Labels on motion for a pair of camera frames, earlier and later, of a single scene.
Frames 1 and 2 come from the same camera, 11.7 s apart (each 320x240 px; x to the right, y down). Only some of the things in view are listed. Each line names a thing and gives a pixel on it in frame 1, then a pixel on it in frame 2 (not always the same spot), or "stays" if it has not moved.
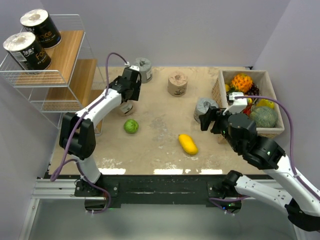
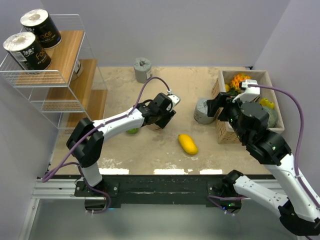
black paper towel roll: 27,51 stays
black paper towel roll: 38,22 stays
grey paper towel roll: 145,69 stays
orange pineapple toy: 241,82 stays
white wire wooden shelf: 62,87 stays
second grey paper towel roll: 202,107 stays
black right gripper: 219,113 to 213,105
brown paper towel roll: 128,108 to 78,70
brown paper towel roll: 177,84 to 154,126
